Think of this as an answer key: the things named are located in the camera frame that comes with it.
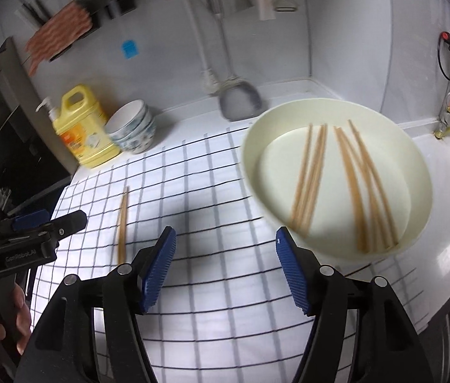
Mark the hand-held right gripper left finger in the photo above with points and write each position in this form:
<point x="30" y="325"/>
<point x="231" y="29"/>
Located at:
<point x="157" y="271"/>

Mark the blue wall sticker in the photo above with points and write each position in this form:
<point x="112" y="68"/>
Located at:
<point x="130" y="49"/>

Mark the white hanging utensil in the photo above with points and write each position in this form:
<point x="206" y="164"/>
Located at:
<point x="199" y="48"/>

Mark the person's left hand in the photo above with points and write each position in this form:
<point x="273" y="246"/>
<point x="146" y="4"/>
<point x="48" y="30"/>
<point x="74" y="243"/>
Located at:
<point x="24" y="319"/>

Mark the single wooden chopstick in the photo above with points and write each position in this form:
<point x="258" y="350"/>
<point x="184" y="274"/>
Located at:
<point x="122" y="227"/>

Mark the blue floral ceramic bowl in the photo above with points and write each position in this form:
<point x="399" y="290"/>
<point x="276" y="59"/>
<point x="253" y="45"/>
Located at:
<point x="127" y="117"/>
<point x="143" y="147"/>
<point x="145" y="135"/>

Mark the large cream bowl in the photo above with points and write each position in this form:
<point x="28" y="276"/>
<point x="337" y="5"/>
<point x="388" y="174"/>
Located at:
<point x="408" y="159"/>

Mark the hanging metal spatula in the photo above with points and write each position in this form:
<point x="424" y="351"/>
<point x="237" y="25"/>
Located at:
<point x="241" y="101"/>

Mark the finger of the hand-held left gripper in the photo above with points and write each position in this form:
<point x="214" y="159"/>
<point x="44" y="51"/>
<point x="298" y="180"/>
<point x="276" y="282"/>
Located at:
<point x="69" y="223"/>
<point x="29" y="219"/>

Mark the yellow detergent bottle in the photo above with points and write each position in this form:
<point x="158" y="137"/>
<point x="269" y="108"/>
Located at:
<point x="85" y="135"/>

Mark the pile of wooden chopsticks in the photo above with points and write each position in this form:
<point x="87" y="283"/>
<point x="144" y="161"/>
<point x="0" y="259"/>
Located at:
<point x="355" y="207"/>

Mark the white black checkered cloth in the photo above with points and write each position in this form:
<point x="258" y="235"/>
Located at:
<point x="209" y="191"/>

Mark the white wall hook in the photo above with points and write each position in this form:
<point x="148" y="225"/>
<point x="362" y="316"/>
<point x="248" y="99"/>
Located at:
<point x="286" y="4"/>

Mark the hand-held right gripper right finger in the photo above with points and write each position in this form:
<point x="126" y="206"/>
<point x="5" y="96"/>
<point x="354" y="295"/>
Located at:
<point x="294" y="275"/>

